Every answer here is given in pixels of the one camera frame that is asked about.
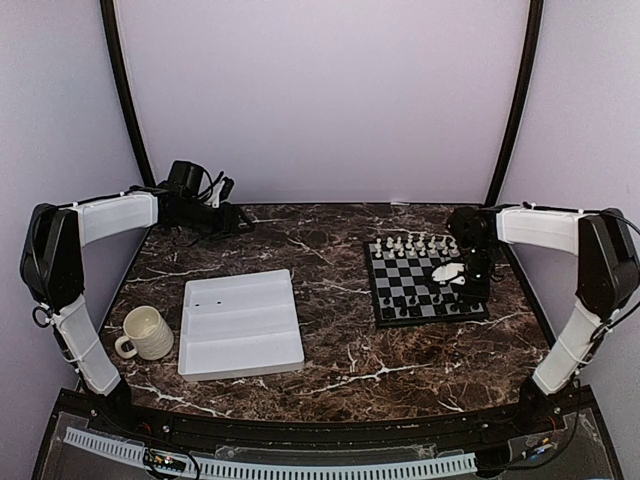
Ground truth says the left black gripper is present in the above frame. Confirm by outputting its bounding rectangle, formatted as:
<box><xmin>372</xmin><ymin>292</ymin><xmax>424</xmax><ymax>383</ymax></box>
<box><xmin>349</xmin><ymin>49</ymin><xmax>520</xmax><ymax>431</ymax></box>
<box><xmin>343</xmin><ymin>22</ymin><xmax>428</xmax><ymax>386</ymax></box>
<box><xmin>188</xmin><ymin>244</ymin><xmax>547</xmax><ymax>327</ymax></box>
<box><xmin>173</xmin><ymin>200</ymin><xmax>256</xmax><ymax>242</ymax></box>

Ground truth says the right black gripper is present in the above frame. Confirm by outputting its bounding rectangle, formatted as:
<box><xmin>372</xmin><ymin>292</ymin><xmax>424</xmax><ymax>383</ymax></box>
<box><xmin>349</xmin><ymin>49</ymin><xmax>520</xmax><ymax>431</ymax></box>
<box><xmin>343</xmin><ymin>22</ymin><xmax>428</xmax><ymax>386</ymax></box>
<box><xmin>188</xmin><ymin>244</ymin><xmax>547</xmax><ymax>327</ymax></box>
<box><xmin>458</xmin><ymin>243</ymin><xmax>500</xmax><ymax>305</ymax></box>

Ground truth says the black chess piece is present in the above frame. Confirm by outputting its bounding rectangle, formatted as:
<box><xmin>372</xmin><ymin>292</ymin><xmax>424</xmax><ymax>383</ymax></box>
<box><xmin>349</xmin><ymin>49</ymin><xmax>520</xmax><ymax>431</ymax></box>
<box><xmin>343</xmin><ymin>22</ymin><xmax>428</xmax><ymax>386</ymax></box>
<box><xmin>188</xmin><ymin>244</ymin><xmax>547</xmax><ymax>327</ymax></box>
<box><xmin>434</xmin><ymin>304</ymin><xmax>448</xmax><ymax>316</ymax></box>

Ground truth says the black grey chessboard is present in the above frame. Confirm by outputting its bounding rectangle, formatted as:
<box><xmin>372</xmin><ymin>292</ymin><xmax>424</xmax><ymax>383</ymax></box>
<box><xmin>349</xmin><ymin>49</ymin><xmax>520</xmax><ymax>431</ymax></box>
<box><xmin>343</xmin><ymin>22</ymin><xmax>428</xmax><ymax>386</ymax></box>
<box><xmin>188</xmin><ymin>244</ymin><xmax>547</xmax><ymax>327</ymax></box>
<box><xmin>363</xmin><ymin>240</ymin><xmax>489</xmax><ymax>328</ymax></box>

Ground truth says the tall black piece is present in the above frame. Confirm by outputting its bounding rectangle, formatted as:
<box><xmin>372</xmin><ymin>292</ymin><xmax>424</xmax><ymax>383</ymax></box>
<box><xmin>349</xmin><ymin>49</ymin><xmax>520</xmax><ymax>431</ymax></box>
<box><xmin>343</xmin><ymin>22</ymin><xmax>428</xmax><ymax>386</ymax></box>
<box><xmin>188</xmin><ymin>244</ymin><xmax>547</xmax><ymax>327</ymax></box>
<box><xmin>394</xmin><ymin>296</ymin><xmax>407</xmax><ymax>318</ymax></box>

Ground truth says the black piece bottom row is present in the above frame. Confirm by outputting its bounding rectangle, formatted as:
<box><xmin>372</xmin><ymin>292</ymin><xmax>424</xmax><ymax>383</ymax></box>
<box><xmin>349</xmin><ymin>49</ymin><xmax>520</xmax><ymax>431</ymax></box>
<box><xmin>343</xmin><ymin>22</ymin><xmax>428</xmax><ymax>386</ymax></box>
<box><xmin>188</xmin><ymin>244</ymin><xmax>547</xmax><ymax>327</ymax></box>
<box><xmin>382</xmin><ymin>308</ymin><xmax>396</xmax><ymax>320</ymax></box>

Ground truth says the white plastic tray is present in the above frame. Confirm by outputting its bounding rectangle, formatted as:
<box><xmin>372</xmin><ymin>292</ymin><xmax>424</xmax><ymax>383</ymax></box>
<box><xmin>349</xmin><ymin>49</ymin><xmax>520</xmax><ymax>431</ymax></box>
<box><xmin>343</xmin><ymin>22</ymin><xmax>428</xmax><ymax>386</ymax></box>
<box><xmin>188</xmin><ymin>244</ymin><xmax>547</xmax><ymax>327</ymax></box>
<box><xmin>178</xmin><ymin>269</ymin><xmax>305</xmax><ymax>382</ymax></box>

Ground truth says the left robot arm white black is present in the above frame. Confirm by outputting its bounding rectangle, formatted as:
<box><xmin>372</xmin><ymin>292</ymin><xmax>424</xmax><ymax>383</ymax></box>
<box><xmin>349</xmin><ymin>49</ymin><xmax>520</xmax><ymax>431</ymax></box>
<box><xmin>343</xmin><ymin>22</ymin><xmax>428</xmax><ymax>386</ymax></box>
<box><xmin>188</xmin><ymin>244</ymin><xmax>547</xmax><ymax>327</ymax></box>
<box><xmin>20</xmin><ymin>160</ymin><xmax>255</xmax><ymax>436</ymax></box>

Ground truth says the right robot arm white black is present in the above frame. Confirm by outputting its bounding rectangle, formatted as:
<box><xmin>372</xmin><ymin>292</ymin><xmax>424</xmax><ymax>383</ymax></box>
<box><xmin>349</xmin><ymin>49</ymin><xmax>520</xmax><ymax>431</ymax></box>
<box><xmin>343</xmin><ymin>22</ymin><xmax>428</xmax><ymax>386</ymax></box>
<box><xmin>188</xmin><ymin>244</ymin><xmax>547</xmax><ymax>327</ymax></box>
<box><xmin>430</xmin><ymin>203</ymin><xmax>639</xmax><ymax>434</ymax></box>

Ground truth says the white chess pieces row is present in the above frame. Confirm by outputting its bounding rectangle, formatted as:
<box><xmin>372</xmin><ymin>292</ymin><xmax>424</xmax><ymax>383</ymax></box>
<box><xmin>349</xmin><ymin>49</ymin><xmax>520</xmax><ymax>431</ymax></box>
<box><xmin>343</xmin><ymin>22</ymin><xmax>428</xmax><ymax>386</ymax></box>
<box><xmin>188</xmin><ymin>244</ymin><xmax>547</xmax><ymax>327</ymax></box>
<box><xmin>365</xmin><ymin>233</ymin><xmax>461</xmax><ymax>260</ymax></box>

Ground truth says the cream ceramic mug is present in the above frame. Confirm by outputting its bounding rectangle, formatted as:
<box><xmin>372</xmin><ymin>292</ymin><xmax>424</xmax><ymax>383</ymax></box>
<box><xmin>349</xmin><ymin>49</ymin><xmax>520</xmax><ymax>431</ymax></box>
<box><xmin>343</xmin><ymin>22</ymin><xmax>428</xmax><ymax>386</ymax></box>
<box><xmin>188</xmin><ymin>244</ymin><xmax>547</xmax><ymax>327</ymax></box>
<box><xmin>114</xmin><ymin>306</ymin><xmax>174</xmax><ymax>361</ymax></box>

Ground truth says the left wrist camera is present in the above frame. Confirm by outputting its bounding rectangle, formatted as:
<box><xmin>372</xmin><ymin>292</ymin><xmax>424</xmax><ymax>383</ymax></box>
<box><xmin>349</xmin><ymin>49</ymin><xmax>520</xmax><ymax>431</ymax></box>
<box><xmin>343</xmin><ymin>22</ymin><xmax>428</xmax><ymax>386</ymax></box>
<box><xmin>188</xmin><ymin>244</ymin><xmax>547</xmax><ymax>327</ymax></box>
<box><xmin>205</xmin><ymin>171</ymin><xmax>235</xmax><ymax>208</ymax></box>

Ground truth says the white cable duct strip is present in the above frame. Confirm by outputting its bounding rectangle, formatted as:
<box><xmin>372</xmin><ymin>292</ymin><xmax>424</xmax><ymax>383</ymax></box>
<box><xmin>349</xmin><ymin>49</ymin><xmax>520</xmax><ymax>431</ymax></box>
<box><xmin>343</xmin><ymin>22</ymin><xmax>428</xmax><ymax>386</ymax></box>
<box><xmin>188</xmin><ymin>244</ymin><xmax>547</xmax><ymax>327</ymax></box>
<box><xmin>63</xmin><ymin>427</ymin><xmax>477</xmax><ymax>479</ymax></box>

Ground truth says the black front rail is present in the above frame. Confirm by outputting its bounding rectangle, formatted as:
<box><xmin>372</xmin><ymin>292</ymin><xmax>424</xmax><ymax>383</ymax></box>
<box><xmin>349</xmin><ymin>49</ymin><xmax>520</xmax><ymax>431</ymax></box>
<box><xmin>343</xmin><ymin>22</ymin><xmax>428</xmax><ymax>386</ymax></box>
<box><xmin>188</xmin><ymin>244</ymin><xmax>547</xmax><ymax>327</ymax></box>
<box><xmin>54</xmin><ymin>387</ymin><xmax>592</xmax><ymax>453</ymax></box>

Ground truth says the left black frame post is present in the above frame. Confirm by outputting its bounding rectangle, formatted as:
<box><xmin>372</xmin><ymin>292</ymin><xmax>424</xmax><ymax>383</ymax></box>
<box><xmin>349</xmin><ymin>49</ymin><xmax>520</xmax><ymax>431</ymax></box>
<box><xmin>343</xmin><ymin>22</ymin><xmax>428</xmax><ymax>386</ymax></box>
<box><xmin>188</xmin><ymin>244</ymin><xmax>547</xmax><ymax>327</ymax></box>
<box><xmin>99</xmin><ymin>0</ymin><xmax>157</xmax><ymax>187</ymax></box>

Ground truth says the black frame post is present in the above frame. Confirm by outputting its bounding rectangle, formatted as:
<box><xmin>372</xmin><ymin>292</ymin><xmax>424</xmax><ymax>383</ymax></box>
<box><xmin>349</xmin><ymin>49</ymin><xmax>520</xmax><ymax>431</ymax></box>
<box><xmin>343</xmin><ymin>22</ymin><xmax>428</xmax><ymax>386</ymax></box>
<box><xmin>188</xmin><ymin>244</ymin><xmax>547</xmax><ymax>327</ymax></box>
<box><xmin>99</xmin><ymin>0</ymin><xmax>157</xmax><ymax>187</ymax></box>
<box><xmin>484</xmin><ymin>0</ymin><xmax>544</xmax><ymax>207</ymax></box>

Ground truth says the right black frame post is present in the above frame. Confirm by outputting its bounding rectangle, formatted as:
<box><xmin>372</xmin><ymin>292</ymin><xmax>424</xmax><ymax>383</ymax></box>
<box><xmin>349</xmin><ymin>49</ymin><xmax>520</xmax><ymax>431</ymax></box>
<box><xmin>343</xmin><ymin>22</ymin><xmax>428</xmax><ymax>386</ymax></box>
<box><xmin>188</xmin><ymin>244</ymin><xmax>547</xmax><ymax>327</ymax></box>
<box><xmin>484</xmin><ymin>0</ymin><xmax>544</xmax><ymax>207</ymax></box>

